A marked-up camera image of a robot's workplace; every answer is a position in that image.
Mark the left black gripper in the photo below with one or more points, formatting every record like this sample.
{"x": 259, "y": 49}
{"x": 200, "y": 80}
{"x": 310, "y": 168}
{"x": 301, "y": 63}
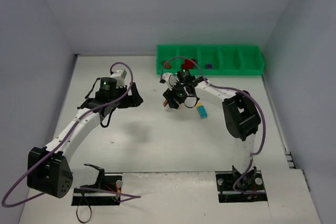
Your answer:
{"x": 128, "y": 97}

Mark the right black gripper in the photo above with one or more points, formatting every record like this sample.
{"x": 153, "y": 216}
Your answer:
{"x": 171, "y": 98}

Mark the red lego brick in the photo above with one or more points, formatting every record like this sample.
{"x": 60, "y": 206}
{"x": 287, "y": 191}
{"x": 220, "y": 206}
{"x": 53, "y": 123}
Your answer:
{"x": 188, "y": 64}

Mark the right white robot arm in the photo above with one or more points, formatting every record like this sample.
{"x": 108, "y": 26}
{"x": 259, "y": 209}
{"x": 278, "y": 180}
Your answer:
{"x": 241, "y": 117}

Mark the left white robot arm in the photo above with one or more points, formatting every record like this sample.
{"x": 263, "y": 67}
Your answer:
{"x": 48, "y": 167}

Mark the yellow lego brick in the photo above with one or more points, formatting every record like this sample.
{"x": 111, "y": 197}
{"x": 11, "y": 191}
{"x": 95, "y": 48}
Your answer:
{"x": 199, "y": 106}

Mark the teal lego brick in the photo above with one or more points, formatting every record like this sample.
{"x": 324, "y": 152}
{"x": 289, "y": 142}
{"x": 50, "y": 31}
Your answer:
{"x": 202, "y": 113}

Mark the green compartment bin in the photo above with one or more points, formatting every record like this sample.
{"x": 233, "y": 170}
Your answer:
{"x": 227, "y": 60}

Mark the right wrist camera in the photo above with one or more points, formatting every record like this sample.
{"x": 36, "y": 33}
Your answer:
{"x": 169, "y": 79}

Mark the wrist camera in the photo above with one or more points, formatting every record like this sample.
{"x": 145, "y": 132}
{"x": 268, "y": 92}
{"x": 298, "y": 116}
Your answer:
{"x": 169, "y": 79}
{"x": 119, "y": 75}

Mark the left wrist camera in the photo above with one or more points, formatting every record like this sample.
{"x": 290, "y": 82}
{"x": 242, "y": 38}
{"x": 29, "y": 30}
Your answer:
{"x": 119, "y": 75}

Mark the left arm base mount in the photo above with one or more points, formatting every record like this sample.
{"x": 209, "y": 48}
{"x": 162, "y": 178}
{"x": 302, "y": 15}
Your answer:
{"x": 104, "y": 181}

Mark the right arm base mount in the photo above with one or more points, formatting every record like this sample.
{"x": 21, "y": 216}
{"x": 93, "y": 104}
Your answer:
{"x": 250, "y": 189}

